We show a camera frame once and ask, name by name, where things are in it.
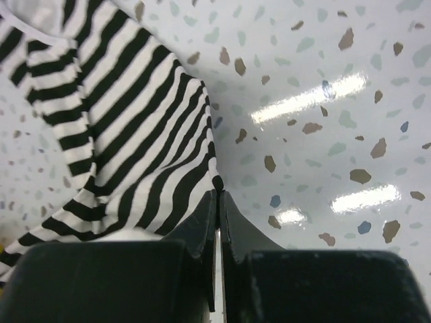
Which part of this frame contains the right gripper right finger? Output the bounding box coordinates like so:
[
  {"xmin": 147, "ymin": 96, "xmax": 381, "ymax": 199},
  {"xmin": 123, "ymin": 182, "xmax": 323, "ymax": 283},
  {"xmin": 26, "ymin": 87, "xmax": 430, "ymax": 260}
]
[{"xmin": 219, "ymin": 191, "xmax": 430, "ymax": 322}]

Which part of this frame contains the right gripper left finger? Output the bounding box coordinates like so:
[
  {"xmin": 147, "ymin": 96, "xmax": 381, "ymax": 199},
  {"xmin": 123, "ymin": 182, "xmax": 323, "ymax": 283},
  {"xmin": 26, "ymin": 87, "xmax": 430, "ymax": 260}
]
[{"xmin": 1, "ymin": 191, "xmax": 216, "ymax": 322}]

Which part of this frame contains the black white striped tank top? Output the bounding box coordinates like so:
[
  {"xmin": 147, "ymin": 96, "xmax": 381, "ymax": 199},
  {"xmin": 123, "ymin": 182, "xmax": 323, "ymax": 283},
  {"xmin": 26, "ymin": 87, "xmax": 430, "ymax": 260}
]
[{"xmin": 1, "ymin": 1, "xmax": 223, "ymax": 283}]

